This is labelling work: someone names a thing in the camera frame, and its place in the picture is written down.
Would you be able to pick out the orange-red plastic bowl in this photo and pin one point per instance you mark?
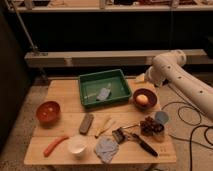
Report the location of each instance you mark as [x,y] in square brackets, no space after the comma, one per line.
[48,112]

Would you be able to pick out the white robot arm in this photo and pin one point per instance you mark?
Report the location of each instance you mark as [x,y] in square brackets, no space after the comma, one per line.
[168,66]

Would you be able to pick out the grey diagonal metal pole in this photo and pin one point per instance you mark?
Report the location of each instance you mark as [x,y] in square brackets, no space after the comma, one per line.
[33,47]

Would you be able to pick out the white cup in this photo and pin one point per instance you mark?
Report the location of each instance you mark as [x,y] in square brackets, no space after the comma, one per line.
[77,146]

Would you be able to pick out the beige wooden stick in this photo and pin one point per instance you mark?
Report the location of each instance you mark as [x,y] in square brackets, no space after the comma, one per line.
[106,123]

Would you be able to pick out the green plastic tray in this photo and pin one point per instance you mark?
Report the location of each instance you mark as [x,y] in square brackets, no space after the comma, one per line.
[91,84]

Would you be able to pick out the yellow-orange round fruit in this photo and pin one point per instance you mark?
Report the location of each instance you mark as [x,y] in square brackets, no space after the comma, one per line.
[142,100]

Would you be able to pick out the small blue cup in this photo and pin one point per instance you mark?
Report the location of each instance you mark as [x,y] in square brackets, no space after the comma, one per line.
[161,117]

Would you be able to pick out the wooden shelf board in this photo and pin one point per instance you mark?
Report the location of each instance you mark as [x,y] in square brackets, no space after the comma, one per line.
[108,5]

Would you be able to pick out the grey scoop in tray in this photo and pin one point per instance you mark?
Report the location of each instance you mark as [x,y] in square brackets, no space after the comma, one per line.
[104,93]

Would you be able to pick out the light metal rail beam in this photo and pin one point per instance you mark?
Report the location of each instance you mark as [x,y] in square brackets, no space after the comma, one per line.
[91,58]

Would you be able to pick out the grey-blue towel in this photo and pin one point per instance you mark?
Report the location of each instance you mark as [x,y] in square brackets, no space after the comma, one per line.
[106,148]

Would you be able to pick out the orange carrot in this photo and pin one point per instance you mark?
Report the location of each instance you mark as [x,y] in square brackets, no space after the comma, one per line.
[49,149]

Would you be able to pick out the dark red bowl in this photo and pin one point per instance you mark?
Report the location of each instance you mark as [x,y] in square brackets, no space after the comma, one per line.
[152,98]

